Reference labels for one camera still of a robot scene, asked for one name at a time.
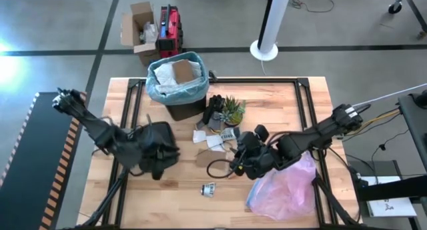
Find black bin with blue liner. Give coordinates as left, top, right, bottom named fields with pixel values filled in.
left=145, top=51, right=210, bottom=107

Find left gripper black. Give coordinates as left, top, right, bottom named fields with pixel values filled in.
left=133, top=125, right=181, bottom=177

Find black aluminium table frame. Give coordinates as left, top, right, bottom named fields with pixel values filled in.
left=78, top=76, right=366, bottom=230

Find black plastic trash bin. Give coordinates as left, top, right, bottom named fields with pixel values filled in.
left=165, top=95, right=208, bottom=122

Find thin black power cable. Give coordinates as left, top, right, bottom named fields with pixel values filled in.
left=370, top=129, right=410, bottom=164

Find cart leg with caster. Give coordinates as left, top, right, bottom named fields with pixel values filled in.
left=386, top=0, right=427, bottom=36

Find black grey work glove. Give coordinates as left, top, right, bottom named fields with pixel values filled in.
left=201, top=94, right=226, bottom=124
left=195, top=115, right=224, bottom=133

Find large white paper sheet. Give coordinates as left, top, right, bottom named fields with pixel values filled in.
left=152, top=59, right=203, bottom=95

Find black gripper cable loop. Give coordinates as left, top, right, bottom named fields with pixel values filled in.
left=205, top=159, right=236, bottom=179

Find pink plastic trash bag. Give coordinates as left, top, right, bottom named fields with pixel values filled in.
left=246, top=149, right=318, bottom=221

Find white cord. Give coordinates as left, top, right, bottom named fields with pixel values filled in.
left=353, top=82, right=427, bottom=107

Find white pole with round base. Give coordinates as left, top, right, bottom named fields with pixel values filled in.
left=249, top=0, right=294, bottom=62

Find red black tool case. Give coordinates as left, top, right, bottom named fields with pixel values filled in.
left=155, top=3, right=184, bottom=58

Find white paper with black print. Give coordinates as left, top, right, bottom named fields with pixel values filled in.
left=199, top=181, right=217, bottom=199

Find black flat bar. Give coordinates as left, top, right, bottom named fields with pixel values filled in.
left=357, top=174, right=427, bottom=203

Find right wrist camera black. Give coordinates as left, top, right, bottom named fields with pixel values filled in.
left=254, top=124, right=270, bottom=141

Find potted succulent plant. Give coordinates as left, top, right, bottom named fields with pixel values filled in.
left=218, top=95, right=247, bottom=127

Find black floor mat orange stripes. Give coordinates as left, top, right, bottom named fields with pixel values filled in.
left=0, top=91, right=89, bottom=230

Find open cardboard box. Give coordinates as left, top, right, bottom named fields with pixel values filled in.
left=119, top=1, right=161, bottom=63

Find white paper booklet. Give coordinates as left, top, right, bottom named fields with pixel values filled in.
left=362, top=175, right=418, bottom=219

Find grey platform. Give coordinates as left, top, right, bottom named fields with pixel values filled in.
left=346, top=159, right=404, bottom=179

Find small white black package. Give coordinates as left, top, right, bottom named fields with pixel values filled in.
left=220, top=127, right=242, bottom=143

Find black floor cable tangle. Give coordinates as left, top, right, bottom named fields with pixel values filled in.
left=288, top=0, right=336, bottom=14

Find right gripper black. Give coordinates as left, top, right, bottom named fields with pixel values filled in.
left=230, top=132, right=280, bottom=181

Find black side desk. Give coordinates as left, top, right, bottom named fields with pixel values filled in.
left=398, top=89, right=427, bottom=177

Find clear plastic wrap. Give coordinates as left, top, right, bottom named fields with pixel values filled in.
left=139, top=21, right=159, bottom=45

